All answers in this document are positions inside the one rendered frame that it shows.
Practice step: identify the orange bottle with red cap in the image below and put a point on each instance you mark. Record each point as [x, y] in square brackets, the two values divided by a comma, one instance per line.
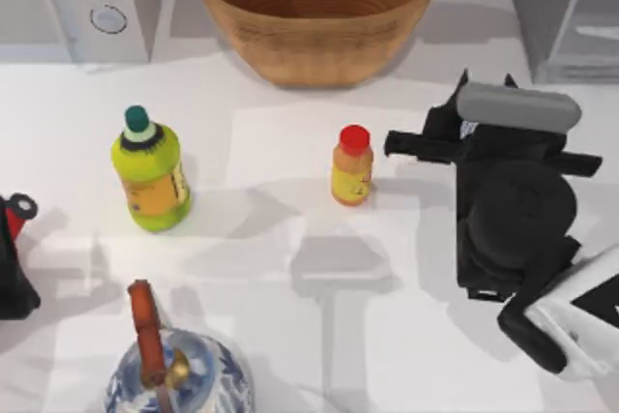
[352, 171]

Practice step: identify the brown woven basket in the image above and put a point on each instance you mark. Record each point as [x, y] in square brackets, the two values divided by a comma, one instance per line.
[316, 40]

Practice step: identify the green bottle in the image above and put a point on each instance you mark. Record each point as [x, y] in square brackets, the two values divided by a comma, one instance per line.
[152, 181]

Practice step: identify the small microwave knob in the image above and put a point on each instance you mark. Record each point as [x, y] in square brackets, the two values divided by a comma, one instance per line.
[108, 19]

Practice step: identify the blue and white teapot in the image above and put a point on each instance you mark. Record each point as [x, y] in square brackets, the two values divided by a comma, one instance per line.
[193, 379]

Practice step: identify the pale microwave oven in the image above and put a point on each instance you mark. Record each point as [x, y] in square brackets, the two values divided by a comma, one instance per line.
[43, 7]

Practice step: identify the black and red tool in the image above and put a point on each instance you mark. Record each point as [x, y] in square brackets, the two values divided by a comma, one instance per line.
[14, 277]

